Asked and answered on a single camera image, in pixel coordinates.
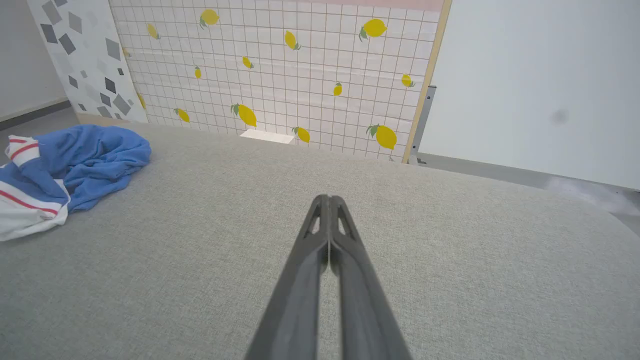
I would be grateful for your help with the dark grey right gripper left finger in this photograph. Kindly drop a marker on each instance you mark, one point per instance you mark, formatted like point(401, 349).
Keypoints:
point(300, 300)

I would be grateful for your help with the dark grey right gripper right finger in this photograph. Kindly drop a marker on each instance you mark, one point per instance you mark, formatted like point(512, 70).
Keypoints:
point(365, 310)

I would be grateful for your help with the blue white red shirt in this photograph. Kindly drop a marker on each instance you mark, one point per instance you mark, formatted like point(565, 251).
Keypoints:
point(95, 160)

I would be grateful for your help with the white flat box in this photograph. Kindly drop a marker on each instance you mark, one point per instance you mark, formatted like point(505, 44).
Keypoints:
point(266, 136)

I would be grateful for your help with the lemon print tile panel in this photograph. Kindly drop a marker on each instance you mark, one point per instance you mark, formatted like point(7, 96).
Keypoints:
point(300, 90)

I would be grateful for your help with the grey terrazzo print panel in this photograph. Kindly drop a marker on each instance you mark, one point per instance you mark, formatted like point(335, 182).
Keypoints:
point(90, 60)

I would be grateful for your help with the grey metal panel bracket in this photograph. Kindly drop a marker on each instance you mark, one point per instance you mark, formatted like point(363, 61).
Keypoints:
point(422, 120)

